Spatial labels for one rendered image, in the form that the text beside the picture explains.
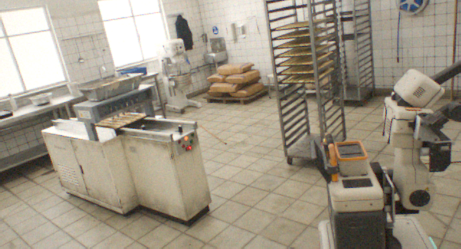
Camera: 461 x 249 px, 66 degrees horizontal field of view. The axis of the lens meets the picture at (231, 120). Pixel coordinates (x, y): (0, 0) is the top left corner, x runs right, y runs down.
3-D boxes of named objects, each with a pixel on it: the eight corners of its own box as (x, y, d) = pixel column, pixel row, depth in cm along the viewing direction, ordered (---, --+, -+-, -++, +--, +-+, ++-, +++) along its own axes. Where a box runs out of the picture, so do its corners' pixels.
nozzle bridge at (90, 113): (83, 139, 340) (72, 105, 330) (142, 114, 391) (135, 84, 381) (101, 142, 319) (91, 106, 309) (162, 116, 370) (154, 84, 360)
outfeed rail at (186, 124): (80, 116, 435) (78, 111, 433) (82, 116, 437) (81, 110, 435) (196, 129, 308) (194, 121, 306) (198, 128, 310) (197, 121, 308)
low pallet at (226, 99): (203, 102, 746) (202, 97, 742) (227, 91, 801) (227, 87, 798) (248, 105, 667) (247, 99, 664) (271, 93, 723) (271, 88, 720)
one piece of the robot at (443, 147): (421, 173, 182) (421, 134, 175) (405, 152, 207) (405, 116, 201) (455, 171, 179) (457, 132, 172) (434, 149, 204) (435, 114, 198)
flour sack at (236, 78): (242, 85, 664) (240, 76, 659) (225, 85, 690) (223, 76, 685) (262, 75, 716) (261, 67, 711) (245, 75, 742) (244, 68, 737)
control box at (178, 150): (176, 155, 297) (172, 139, 293) (195, 144, 314) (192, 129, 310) (178, 155, 294) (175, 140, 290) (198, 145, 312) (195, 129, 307)
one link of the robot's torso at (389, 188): (383, 223, 201) (382, 184, 193) (372, 196, 227) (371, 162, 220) (434, 221, 195) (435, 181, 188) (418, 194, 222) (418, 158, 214)
